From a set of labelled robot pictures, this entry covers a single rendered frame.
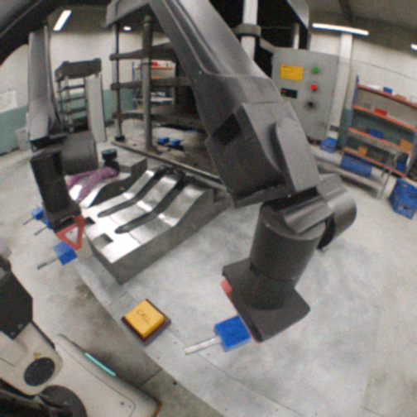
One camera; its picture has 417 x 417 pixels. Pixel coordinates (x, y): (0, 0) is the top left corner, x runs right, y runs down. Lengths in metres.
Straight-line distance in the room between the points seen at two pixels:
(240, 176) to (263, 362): 0.38
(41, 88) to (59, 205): 0.24
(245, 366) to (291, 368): 0.10
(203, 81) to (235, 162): 0.08
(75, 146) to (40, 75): 0.22
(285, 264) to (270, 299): 0.05
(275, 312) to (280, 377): 0.26
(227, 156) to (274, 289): 0.13
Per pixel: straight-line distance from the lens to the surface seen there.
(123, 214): 0.63
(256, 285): 0.20
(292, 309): 0.24
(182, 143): 1.31
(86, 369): 1.08
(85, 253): 0.48
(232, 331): 0.32
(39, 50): 0.60
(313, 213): 0.18
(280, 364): 0.47
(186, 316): 0.48
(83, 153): 0.36
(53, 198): 0.40
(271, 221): 0.16
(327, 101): 0.97
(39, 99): 0.45
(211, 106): 0.18
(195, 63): 0.20
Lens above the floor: 1.23
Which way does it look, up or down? 34 degrees down
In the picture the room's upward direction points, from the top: 4 degrees clockwise
